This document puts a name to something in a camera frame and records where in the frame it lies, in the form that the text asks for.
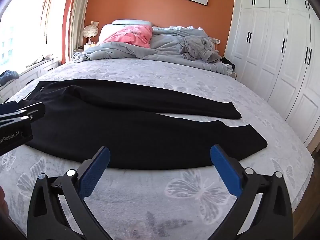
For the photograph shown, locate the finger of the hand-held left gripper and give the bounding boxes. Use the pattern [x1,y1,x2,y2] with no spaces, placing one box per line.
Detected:
[0,102,46,130]

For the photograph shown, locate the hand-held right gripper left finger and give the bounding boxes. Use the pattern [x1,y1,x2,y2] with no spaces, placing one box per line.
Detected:
[27,146,118,240]

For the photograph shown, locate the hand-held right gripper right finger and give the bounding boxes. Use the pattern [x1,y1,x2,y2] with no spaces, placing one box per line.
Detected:
[210,144,293,240]

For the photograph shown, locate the black pants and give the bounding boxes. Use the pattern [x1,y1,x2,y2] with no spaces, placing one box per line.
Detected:
[19,79,268,170]

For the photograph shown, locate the white window bench cabinet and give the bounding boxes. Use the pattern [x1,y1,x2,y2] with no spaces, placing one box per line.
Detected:
[0,59,61,103]

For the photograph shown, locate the blue cloth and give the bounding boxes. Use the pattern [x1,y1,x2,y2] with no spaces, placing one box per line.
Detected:
[0,71,19,86]

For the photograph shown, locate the white feather lamp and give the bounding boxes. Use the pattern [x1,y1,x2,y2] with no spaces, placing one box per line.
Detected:
[82,22,101,48]

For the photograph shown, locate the orange curtain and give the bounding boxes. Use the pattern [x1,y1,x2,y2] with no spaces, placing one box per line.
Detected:
[61,0,81,65]

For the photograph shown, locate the black cloth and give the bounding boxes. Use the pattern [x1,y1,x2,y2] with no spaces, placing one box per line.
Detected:
[221,57,235,68]

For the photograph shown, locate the white sheer curtain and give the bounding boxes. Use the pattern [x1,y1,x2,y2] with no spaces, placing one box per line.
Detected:
[72,0,93,51]

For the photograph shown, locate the bed with grey butterfly sheet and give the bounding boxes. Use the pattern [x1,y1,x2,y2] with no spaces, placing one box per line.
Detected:
[0,54,315,240]

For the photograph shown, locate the pink blanket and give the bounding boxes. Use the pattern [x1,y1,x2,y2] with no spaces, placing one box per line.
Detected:
[101,25,154,49]

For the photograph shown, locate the grey crumpled garment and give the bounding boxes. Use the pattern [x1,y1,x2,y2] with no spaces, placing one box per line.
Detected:
[179,35,222,63]

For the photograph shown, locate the white wardrobe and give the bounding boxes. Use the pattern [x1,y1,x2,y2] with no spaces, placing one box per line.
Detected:
[224,0,320,152]

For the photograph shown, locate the grey duvet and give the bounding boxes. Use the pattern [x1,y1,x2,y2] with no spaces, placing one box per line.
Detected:
[71,26,236,76]

